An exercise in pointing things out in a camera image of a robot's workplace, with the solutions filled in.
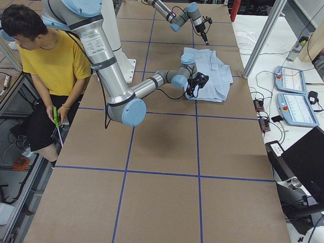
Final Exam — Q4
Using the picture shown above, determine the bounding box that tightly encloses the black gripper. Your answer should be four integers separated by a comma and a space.
186, 72, 209, 98
193, 16, 212, 46

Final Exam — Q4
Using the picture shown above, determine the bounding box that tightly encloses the light blue striped shirt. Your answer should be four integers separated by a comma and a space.
183, 47, 233, 102

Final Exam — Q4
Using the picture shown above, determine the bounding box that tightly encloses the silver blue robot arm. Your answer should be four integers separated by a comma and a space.
42, 1, 209, 126
141, 0, 213, 46

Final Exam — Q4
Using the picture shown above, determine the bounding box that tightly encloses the black orange terminal block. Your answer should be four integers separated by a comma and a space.
258, 117, 271, 133
253, 99, 265, 112

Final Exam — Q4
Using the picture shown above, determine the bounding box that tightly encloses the upper teach pendant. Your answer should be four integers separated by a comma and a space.
274, 66, 307, 94

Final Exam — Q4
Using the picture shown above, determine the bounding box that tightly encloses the teach pendant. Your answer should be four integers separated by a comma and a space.
277, 92, 319, 128
274, 66, 307, 94

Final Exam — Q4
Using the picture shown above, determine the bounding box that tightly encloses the clear water bottle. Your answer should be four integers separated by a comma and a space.
286, 35, 309, 62

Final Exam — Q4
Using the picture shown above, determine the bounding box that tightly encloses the lower teach pendant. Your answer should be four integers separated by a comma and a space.
277, 92, 319, 128

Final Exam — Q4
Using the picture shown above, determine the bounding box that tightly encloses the black power adapter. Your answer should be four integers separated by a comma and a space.
308, 91, 318, 105

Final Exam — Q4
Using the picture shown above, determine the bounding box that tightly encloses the black laptop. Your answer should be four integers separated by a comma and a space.
281, 126, 323, 202

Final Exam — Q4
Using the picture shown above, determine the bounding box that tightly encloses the person in yellow shirt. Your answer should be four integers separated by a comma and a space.
1, 5, 91, 166

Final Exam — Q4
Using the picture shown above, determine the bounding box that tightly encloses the black monitor stand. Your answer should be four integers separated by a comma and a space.
276, 183, 323, 235

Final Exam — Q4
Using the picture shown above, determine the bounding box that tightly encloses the orange box on floor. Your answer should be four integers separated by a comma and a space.
12, 156, 30, 171

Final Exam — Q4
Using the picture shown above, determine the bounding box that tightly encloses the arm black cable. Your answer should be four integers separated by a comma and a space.
171, 5, 211, 33
65, 30, 198, 130

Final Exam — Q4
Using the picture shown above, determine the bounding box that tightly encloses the aluminium frame post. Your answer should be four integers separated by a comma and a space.
242, 0, 287, 79

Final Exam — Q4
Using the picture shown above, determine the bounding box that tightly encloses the green handled tool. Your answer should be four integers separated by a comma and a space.
53, 106, 63, 146

